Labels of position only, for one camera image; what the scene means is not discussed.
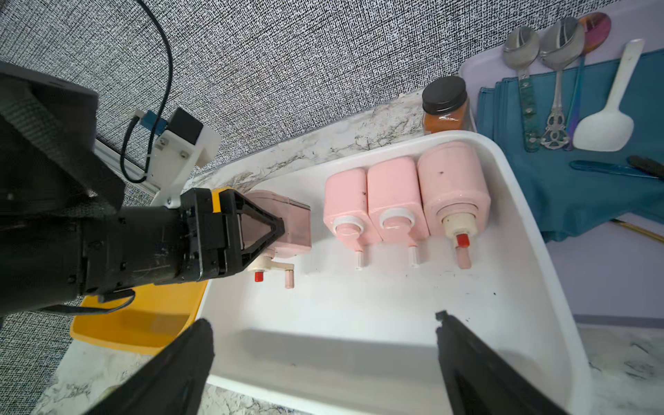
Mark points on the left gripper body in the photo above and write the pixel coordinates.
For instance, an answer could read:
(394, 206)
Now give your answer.
(204, 236)

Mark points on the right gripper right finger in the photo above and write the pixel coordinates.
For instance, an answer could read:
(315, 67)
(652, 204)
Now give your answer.
(479, 381)

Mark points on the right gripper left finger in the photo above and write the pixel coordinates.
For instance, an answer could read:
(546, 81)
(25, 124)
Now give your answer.
(170, 383)

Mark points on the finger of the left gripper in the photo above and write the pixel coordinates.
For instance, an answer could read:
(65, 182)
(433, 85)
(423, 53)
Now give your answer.
(241, 230)

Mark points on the pink sharpener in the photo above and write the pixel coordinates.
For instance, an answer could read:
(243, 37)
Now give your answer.
(296, 241)
(395, 206)
(455, 196)
(345, 213)

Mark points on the yellow storage box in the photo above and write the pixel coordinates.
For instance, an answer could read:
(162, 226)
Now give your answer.
(135, 316)

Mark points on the white storage box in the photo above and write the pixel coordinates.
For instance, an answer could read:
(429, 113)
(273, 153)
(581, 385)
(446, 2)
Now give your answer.
(350, 341)

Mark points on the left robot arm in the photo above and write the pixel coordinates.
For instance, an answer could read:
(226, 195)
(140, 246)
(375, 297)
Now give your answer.
(65, 230)

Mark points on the lavender tray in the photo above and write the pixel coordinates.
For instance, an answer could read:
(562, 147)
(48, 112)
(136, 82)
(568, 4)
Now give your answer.
(609, 274)

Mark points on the teal cloth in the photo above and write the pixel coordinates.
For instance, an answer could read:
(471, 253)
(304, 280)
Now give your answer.
(566, 202)

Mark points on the gold utensil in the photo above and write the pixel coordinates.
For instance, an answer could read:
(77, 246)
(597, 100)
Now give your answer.
(641, 231)

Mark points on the blue spoon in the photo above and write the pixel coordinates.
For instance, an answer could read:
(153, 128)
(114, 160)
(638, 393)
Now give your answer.
(612, 169)

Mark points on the orange spice jar black lid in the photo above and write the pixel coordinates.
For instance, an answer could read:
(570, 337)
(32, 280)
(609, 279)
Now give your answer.
(445, 104)

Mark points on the black spoon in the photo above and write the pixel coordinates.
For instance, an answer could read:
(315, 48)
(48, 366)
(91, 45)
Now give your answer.
(647, 165)

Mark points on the white plastic spoon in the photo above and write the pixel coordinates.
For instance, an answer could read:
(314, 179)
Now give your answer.
(610, 129)

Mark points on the silver ornate spoon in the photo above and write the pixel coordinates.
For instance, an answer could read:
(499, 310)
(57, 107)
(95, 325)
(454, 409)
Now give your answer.
(561, 45)

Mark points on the iridescent spoon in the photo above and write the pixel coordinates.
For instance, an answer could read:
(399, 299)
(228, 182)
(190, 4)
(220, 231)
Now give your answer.
(597, 27)

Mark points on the green handled knife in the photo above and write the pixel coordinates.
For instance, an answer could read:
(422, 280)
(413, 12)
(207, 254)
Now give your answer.
(520, 50)

